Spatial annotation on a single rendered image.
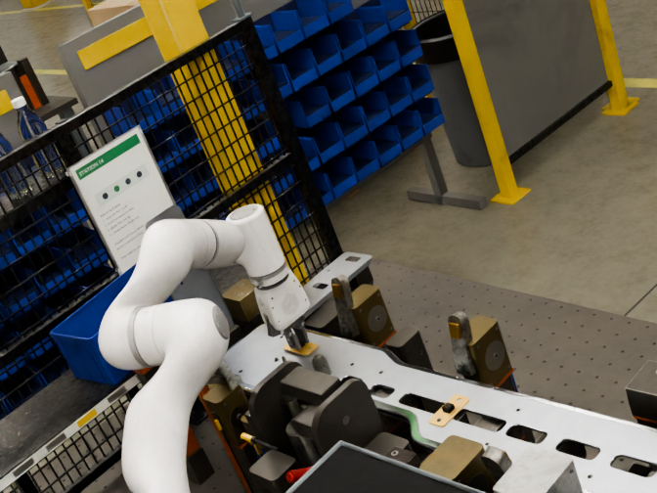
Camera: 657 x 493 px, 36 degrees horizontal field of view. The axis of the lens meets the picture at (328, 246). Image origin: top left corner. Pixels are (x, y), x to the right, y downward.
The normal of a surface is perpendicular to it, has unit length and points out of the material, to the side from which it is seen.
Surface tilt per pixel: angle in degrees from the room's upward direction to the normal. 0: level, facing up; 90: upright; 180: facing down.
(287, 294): 89
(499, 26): 90
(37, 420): 0
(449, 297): 0
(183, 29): 90
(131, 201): 90
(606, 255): 0
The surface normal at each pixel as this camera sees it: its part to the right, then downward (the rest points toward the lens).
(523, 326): -0.33, -0.84
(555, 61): 0.62, 0.14
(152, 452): 0.13, -0.54
